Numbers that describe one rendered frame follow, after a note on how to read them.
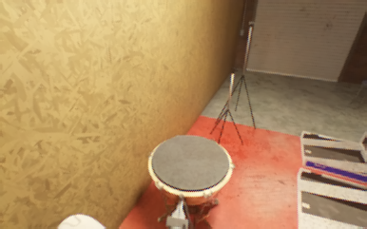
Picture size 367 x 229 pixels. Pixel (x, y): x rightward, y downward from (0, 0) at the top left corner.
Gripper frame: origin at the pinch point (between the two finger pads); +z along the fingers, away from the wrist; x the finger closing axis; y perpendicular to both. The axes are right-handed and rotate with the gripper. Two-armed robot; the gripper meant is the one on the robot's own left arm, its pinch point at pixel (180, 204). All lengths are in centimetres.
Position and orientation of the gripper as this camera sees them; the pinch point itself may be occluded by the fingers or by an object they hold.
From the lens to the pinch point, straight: 128.8
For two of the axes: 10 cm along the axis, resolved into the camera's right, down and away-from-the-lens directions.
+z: 1.6, -7.6, 6.2
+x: -9.9, -0.9, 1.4
